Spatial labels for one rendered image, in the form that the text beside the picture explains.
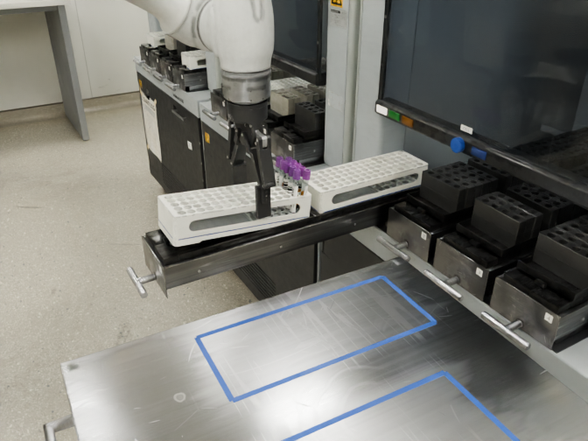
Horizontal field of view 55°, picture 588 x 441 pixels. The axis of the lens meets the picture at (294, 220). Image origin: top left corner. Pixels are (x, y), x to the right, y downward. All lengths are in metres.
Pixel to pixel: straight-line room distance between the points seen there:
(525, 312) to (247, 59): 0.65
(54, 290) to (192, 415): 1.82
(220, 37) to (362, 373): 0.59
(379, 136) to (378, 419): 0.80
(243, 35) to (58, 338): 1.56
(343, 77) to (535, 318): 0.76
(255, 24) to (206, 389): 0.58
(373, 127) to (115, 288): 1.43
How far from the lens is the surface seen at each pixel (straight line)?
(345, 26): 1.45
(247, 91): 1.03
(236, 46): 1.00
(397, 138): 1.43
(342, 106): 1.50
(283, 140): 1.62
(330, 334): 0.87
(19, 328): 2.39
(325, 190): 1.20
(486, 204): 1.16
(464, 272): 1.13
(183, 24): 1.10
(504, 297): 1.08
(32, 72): 4.57
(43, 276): 2.65
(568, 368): 1.05
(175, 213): 1.06
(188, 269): 1.08
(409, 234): 1.23
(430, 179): 1.25
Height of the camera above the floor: 1.39
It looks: 29 degrees down
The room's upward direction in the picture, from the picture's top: straight up
